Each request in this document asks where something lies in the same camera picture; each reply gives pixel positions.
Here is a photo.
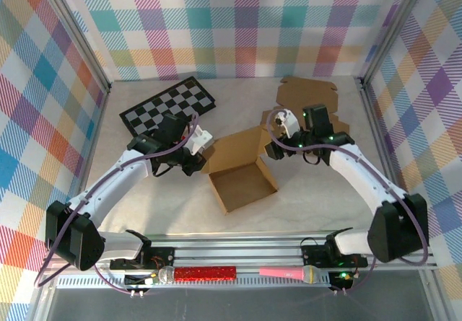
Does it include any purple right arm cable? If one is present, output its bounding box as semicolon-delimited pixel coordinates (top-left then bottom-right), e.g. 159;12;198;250
268;109;431;296

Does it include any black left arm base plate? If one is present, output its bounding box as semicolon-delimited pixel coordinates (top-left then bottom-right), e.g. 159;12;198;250
109;247;176;272

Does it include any black and grey chessboard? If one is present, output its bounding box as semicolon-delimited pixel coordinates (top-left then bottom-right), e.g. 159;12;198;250
119;76;217;146

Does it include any red glitter microphone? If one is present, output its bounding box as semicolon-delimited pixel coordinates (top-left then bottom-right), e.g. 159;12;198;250
157;265;237;285

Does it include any aluminium frame rail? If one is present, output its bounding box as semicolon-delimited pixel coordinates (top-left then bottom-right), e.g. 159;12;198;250
39;231;438;275

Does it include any perforated metal cable tray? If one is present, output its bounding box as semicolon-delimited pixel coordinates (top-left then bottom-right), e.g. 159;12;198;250
56;273;332;289

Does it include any small brown cardboard box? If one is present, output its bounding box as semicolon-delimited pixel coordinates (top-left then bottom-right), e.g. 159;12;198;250
200;124;279;216

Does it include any large brown cardboard box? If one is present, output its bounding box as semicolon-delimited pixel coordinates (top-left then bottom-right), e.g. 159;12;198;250
275;76;352;135

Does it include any pink microphone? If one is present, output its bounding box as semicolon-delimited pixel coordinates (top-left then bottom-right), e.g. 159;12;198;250
258;265;323;286

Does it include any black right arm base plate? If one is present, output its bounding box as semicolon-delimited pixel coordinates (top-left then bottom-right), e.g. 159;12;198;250
300;237;370;268

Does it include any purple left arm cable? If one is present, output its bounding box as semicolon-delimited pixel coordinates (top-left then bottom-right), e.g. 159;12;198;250
34;111;201;296

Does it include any aluminium frame post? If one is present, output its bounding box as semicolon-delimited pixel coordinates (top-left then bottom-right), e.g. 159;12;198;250
358;0;431;88
35;0;112;94

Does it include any small black controller board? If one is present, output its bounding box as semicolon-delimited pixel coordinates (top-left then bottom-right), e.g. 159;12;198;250
123;273;159;286
328;269;357;290

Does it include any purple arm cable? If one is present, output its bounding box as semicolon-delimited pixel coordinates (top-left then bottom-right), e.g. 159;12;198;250
34;111;201;296
268;109;431;296

